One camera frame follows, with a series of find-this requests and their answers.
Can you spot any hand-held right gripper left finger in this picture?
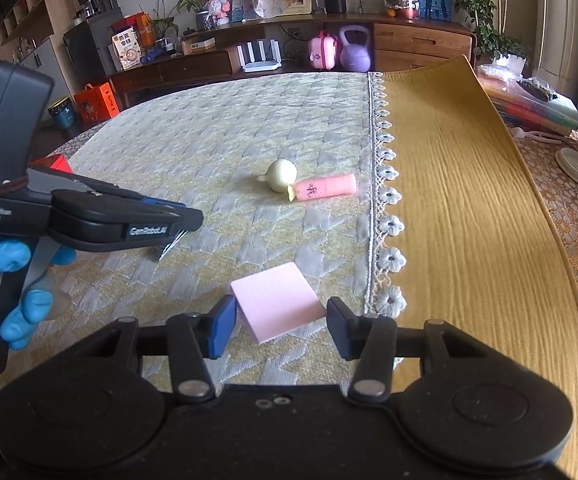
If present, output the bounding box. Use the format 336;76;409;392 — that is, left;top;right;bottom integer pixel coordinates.
114;294;239;405

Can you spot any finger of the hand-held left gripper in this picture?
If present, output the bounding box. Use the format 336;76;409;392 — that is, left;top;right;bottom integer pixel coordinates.
119;201;205;262
29;166;188;211

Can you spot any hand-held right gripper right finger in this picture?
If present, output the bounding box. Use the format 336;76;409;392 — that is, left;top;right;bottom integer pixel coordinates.
326;296;462;405

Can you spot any pink block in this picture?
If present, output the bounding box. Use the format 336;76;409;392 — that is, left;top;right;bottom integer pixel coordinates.
230;261;327;346

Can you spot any dark trash bin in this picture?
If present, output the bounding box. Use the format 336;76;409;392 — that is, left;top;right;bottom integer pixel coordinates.
48;97;78;128

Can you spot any orange printed carton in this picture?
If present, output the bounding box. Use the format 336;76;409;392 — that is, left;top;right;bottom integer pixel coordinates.
74;82;120;125

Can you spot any white quilted tablecloth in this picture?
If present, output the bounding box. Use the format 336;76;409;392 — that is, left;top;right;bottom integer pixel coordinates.
0;71;410;411

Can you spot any cream garlic toy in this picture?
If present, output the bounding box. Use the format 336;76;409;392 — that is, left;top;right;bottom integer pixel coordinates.
257;158;298;193

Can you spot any black mini fridge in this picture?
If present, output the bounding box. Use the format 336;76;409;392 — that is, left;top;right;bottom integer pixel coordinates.
63;7;124;88

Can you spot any printed snack box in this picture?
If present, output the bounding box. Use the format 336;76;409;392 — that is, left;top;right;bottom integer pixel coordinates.
111;30;145;72

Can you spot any pink tube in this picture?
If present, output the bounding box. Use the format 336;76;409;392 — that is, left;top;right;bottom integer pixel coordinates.
286;173;357;204

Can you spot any blue toy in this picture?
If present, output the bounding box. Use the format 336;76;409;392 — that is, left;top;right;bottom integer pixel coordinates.
140;46;170;65

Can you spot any orange box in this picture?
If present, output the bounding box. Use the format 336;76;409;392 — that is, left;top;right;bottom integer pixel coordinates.
114;12;156;48

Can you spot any small leafy plant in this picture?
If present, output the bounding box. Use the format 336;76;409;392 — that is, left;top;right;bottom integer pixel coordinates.
149;0;180;51

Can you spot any white flat box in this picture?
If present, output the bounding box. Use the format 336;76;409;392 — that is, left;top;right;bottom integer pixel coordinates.
181;37;217;56

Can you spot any white router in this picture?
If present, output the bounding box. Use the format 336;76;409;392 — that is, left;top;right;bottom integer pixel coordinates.
236;39;284;75

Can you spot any potted plant in dark pot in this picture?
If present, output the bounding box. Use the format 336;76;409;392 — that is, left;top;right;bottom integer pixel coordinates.
174;0;217;32

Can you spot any pink small case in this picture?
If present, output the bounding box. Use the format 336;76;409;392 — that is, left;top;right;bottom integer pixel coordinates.
308;31;342;71

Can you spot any purple kettlebell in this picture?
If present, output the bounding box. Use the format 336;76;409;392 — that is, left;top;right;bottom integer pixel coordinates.
338;25;372;73

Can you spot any wooden cabinet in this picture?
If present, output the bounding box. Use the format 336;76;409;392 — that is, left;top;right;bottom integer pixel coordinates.
109;12;477;108

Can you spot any stack of plastic folders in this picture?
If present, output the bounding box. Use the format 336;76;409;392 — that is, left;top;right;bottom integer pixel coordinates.
476;65;578;137

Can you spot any tall green plant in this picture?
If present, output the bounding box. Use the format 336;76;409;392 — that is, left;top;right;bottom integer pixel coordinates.
439;0;530;77

